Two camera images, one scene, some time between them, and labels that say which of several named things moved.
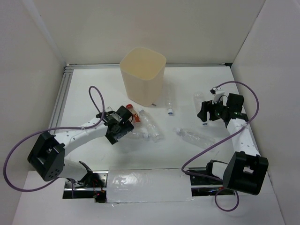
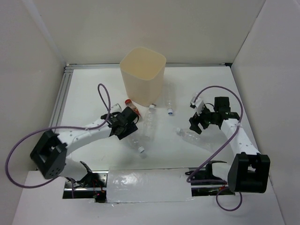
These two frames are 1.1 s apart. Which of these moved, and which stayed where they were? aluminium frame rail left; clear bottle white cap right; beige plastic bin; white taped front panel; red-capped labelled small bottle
Moved: red-capped labelled small bottle
Stayed: beige plastic bin; aluminium frame rail left; white taped front panel; clear bottle white cap right
